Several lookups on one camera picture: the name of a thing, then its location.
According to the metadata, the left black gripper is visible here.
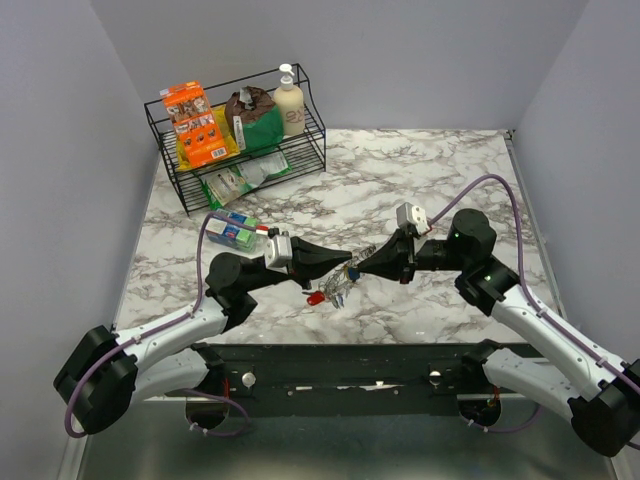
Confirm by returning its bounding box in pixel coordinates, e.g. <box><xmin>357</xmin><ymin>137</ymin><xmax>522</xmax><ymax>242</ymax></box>
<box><xmin>242</xmin><ymin>236</ymin><xmax>352</xmax><ymax>294</ymax></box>

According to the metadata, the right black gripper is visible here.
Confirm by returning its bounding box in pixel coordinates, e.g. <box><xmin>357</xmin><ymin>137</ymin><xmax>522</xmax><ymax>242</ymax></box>
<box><xmin>357</xmin><ymin>227</ymin><xmax>468</xmax><ymax>285</ymax></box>

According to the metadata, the blue key tag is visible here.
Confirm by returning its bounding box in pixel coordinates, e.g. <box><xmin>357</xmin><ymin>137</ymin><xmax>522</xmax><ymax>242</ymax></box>
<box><xmin>347</xmin><ymin>268</ymin><xmax>360</xmax><ymax>281</ymax></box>

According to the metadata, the red key tag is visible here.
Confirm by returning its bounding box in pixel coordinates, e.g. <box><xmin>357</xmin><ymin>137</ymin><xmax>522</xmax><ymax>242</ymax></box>
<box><xmin>304</xmin><ymin>290</ymin><xmax>326</xmax><ymax>306</ymax></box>

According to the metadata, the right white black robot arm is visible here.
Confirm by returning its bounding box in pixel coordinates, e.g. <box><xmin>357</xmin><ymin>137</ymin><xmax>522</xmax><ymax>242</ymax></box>
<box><xmin>357</xmin><ymin>207</ymin><xmax>639</xmax><ymax>457</ymax></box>

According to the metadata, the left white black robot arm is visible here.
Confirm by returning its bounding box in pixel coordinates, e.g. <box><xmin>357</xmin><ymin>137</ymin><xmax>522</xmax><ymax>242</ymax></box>
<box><xmin>53</xmin><ymin>235</ymin><xmax>352</xmax><ymax>438</ymax></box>

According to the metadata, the small blue white box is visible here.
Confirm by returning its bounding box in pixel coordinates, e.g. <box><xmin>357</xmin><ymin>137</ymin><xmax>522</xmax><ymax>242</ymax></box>
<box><xmin>206</xmin><ymin>209</ymin><xmax>260</xmax><ymax>253</ymax></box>

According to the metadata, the green white snack pouch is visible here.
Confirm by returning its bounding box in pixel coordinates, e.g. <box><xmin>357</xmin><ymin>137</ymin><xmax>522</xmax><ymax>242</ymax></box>
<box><xmin>199</xmin><ymin>152</ymin><xmax>292</xmax><ymax>210</ymax></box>

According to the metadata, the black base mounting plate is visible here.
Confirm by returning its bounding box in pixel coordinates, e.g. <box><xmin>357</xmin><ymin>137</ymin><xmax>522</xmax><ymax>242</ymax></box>
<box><xmin>164</xmin><ymin>342</ymin><xmax>546</xmax><ymax>419</ymax></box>

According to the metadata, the brown and green bag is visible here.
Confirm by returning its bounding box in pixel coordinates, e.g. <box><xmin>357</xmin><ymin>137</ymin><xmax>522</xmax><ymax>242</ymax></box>
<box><xmin>224</xmin><ymin>86</ymin><xmax>284</xmax><ymax>154</ymax></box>

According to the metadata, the cream pump lotion bottle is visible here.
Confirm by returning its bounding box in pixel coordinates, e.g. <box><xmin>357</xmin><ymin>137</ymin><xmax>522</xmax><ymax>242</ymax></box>
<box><xmin>272</xmin><ymin>63</ymin><xmax>305</xmax><ymax>137</ymax></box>

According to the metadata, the orange product box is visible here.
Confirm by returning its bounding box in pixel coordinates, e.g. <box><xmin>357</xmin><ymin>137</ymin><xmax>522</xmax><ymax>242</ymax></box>
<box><xmin>160</xmin><ymin>81</ymin><xmax>230</xmax><ymax>171</ymax></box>

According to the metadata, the yellow packet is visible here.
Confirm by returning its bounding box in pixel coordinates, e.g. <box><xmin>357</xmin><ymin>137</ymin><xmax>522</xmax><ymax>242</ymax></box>
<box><xmin>174</xmin><ymin>105</ymin><xmax>240</xmax><ymax>171</ymax></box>

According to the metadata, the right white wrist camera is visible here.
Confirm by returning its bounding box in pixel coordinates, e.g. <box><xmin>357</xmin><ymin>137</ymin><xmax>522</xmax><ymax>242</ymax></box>
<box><xmin>396</xmin><ymin>202</ymin><xmax>432</xmax><ymax>236</ymax></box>

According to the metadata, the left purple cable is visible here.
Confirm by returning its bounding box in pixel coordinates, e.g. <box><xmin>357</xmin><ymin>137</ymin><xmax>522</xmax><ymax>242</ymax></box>
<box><xmin>64</xmin><ymin>209</ymin><xmax>281</xmax><ymax>440</ymax></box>

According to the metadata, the black wire shelf rack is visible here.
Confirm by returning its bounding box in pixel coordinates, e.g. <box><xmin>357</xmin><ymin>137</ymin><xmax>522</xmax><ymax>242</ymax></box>
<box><xmin>144</xmin><ymin>63</ymin><xmax>327</xmax><ymax>215</ymax></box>

